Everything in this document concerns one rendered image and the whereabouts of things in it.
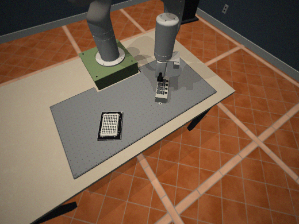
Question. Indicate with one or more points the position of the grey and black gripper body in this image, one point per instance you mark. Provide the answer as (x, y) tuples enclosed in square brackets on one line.
[(160, 67)]

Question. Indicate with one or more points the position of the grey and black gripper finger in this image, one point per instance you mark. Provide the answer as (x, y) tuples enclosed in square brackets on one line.
[(160, 78)]

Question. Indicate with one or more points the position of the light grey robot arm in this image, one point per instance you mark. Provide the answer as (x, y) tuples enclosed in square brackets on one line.
[(100, 25)]

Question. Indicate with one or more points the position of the grey operator panel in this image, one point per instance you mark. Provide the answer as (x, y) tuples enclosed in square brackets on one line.
[(162, 91)]

